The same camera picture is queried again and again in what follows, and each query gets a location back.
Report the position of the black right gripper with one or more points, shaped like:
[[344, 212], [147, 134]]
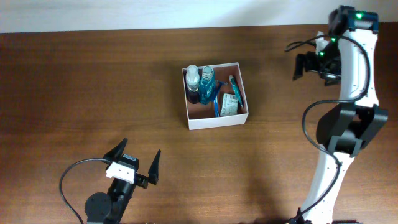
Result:
[[333, 74]]

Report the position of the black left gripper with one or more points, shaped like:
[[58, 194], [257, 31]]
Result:
[[142, 181]]

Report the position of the Colgate toothpaste tube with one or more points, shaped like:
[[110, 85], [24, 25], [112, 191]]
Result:
[[236, 89]]

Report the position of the blue white toothbrush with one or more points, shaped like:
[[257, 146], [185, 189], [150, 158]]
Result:
[[215, 102]]

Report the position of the clear purple soap dispenser bottle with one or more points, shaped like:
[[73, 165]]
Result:
[[192, 79]]

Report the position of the teal Listerine mouthwash bottle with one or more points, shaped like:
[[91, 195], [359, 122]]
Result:
[[207, 85]]

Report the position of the pink cardboard box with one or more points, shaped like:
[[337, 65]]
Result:
[[201, 116]]

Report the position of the green white Dettol soap box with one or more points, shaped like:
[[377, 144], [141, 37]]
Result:
[[229, 105]]

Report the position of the blue disposable razor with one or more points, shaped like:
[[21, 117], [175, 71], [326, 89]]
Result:
[[219, 85]]

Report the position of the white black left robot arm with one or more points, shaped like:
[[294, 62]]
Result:
[[109, 207]]

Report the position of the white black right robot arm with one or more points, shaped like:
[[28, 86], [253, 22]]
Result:
[[344, 56]]

